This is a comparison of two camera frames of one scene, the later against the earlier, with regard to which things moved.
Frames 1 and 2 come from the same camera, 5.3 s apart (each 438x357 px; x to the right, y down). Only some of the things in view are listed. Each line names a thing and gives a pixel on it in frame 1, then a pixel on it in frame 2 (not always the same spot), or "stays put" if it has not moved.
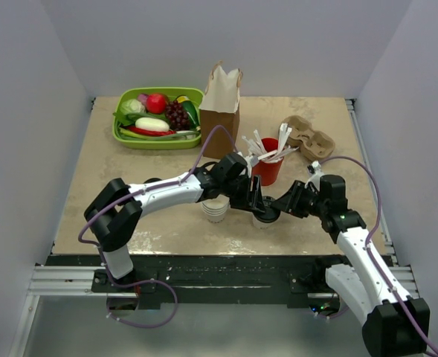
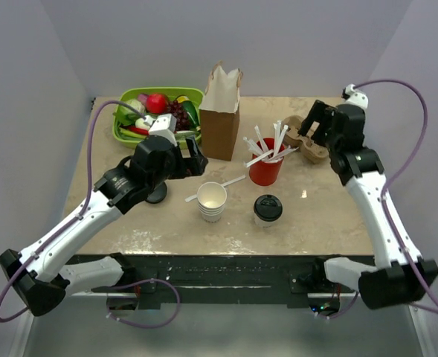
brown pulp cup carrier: x=314 y=144 stays put
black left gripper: x=243 y=203 to x=192 y=166
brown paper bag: x=220 y=106 stays put
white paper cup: x=264 y=225 stays put
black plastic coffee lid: x=271 y=213 stays put
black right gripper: x=290 y=203 to x=320 y=112
